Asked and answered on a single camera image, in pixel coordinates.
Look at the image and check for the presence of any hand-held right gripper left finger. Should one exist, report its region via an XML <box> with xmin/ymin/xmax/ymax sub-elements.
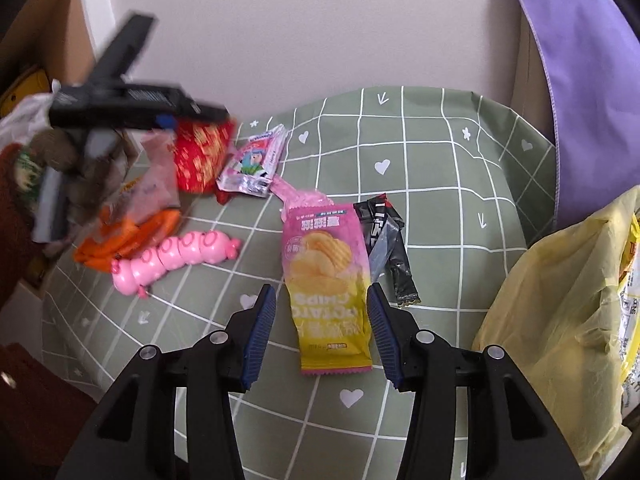
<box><xmin>55</xmin><ymin>284</ymin><xmax>277</xmax><ymax>480</ymax></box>

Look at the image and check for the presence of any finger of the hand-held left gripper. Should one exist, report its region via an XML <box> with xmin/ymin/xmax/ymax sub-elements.
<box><xmin>92</xmin><ymin>14</ymin><xmax>157</xmax><ymax>86</ymax></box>
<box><xmin>122</xmin><ymin>82</ymin><xmax>231</xmax><ymax>131</ymax></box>

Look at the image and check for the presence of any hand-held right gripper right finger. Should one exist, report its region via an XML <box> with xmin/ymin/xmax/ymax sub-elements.
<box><xmin>366</xmin><ymin>282</ymin><xmax>586</xmax><ymax>480</ymax></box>

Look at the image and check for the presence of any red snack packet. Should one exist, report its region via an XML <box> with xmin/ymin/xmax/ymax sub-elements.
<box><xmin>172</xmin><ymin>119</ymin><xmax>238</xmax><ymax>196</ymax></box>

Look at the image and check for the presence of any pale pink translucent wrapper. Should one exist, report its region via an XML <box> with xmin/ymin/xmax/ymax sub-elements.
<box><xmin>120</xmin><ymin>132</ymin><xmax>181</xmax><ymax>221</ymax></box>

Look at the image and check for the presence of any pink yellow chips bag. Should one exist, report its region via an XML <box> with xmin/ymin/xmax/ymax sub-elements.
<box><xmin>281</xmin><ymin>202</ymin><xmax>373</xmax><ymax>376</ymax></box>

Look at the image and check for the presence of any black wrapper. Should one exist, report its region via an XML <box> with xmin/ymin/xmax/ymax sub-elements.
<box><xmin>352</xmin><ymin>194</ymin><xmax>422</xmax><ymax>308</ymax></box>

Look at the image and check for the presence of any silver cartoon print packet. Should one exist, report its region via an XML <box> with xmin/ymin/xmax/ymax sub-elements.
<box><xmin>216</xmin><ymin>125</ymin><xmax>288</xmax><ymax>201</ymax></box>

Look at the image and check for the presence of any orange wrapper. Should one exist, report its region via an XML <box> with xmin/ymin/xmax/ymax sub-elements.
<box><xmin>74</xmin><ymin>207</ymin><xmax>183</xmax><ymax>271</ymax></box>

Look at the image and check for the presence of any yellow plastic bag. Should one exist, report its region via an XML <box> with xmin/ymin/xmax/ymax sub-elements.
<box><xmin>472</xmin><ymin>190</ymin><xmax>640</xmax><ymax>480</ymax></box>

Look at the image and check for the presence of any person's left hand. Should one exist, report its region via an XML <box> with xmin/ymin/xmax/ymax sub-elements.
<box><xmin>22</xmin><ymin>127</ymin><xmax>128</xmax><ymax>226</ymax></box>

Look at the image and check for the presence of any yellow container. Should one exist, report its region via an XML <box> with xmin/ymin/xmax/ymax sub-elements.
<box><xmin>0</xmin><ymin>72</ymin><xmax>51</xmax><ymax>111</ymax></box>

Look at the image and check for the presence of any white plastic bag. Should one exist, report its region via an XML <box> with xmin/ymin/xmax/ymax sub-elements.
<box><xmin>0</xmin><ymin>92</ymin><xmax>56</xmax><ymax>148</ymax></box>

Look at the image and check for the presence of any cardboard box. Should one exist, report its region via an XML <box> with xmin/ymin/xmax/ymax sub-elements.
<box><xmin>0</xmin><ymin>0</ymin><xmax>96</xmax><ymax>91</ymax></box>

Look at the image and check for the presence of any pink caterpillar toy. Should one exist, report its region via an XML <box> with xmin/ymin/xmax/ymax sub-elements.
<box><xmin>111</xmin><ymin>230</ymin><xmax>243</xmax><ymax>298</ymax></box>

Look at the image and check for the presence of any pink lollipop shaped wrapper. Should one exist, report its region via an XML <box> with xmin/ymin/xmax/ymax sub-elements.
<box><xmin>270</xmin><ymin>176</ymin><xmax>338</xmax><ymax>221</ymax></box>

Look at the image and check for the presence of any green checkered tablecloth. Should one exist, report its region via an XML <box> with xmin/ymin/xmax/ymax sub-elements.
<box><xmin>40</xmin><ymin>86</ymin><xmax>558</xmax><ymax>480</ymax></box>

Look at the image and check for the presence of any person's dark red clothing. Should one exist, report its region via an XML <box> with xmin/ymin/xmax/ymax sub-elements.
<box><xmin>0</xmin><ymin>342</ymin><xmax>96</xmax><ymax>480</ymax></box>

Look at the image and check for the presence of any yellow white printed packet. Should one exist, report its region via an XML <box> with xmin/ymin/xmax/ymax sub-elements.
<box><xmin>619</xmin><ymin>210</ymin><xmax>640</xmax><ymax>411</ymax></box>

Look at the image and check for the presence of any beige board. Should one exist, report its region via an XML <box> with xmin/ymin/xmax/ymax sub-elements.
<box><xmin>510</xmin><ymin>15</ymin><xmax>556</xmax><ymax>146</ymax></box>

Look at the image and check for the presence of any purple cloth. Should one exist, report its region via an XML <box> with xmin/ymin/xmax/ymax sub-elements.
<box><xmin>500</xmin><ymin>0</ymin><xmax>640</xmax><ymax>231</ymax></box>

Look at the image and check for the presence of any white curved frame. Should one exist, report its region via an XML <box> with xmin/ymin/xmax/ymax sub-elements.
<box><xmin>76</xmin><ymin>0</ymin><xmax>117</xmax><ymax>56</ymax></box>

